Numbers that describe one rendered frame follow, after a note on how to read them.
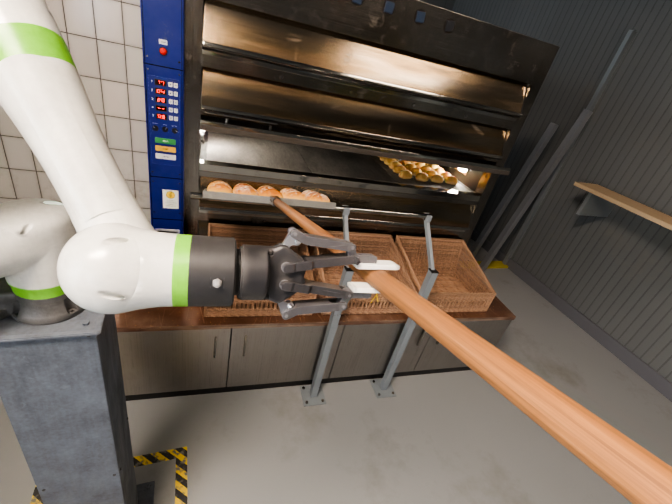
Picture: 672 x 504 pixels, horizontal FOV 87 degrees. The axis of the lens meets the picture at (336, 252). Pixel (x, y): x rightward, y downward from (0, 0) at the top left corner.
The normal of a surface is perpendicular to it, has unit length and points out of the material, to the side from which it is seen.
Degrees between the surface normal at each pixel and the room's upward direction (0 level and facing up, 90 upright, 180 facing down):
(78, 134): 49
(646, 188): 90
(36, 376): 90
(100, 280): 66
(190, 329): 90
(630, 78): 90
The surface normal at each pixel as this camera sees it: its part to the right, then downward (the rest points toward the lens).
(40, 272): 0.49, 0.53
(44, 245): 0.83, 0.41
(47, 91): 0.58, -0.05
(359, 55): 0.32, 0.22
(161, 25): 0.26, 0.54
